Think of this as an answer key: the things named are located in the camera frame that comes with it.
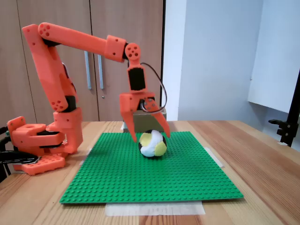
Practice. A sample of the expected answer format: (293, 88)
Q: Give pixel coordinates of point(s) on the wooden cabinet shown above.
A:
(117, 23)

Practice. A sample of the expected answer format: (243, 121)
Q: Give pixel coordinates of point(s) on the green studded baseplate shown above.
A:
(140, 178)

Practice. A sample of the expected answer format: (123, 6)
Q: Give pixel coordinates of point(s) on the black table clamp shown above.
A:
(18, 157)

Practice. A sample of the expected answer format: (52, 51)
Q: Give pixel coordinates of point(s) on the white wall panel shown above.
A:
(274, 70)

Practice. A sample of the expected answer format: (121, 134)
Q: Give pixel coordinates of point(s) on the black clamp stand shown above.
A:
(287, 131)

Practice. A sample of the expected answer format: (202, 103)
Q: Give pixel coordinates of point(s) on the masking tape strip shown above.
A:
(154, 209)
(84, 158)
(215, 157)

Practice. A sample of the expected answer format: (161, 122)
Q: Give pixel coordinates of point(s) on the brown cardboard box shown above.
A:
(145, 122)

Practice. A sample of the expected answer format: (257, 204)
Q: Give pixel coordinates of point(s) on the white yellow black soft ball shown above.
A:
(150, 150)

